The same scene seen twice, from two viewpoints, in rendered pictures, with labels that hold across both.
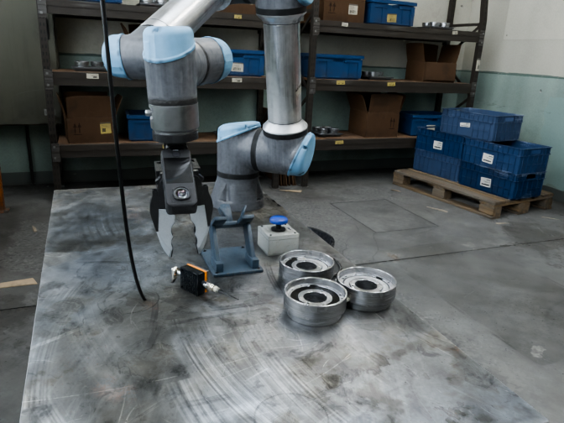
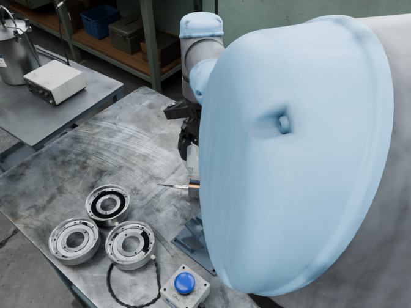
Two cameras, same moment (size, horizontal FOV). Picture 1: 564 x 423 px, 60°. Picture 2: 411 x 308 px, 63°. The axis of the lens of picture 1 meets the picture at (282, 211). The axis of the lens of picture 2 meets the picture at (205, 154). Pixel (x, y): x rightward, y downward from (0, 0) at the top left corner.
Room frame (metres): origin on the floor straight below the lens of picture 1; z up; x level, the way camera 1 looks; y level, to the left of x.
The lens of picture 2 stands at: (1.26, -0.09, 1.49)
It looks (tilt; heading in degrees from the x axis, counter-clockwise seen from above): 46 degrees down; 151
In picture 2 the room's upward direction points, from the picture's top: straight up
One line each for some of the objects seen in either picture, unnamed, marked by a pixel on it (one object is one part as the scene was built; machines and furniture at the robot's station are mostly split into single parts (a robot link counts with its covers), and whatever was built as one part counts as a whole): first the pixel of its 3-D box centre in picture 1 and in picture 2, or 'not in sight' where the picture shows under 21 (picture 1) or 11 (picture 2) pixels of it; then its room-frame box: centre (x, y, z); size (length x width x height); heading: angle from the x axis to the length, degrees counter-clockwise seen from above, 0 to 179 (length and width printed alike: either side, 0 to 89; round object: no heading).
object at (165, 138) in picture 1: (177, 165); (204, 120); (0.79, 0.18, 1.03); 0.09 x 0.08 x 0.12; 18
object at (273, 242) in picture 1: (277, 237); (187, 293); (1.02, 0.01, 0.82); 0.08 x 0.07 x 0.05; 22
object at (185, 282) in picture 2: (278, 227); (185, 286); (1.01, 0.01, 0.85); 0.04 x 0.04 x 0.05
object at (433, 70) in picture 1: (430, 62); not in sight; (5.35, -1.47, 1.19); 0.45 x 0.40 x 0.37; 107
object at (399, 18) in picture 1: (381, 13); not in sight; (5.12, -0.87, 1.61); 0.52 x 0.38 x 0.22; 115
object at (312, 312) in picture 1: (315, 301); (109, 206); (0.74, -0.06, 0.82); 0.10 x 0.10 x 0.04
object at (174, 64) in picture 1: (171, 65); (201, 48); (0.77, 0.18, 1.19); 0.09 x 0.08 x 0.11; 161
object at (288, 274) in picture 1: (306, 269); (131, 245); (0.86, -0.05, 0.82); 0.10 x 0.10 x 0.04
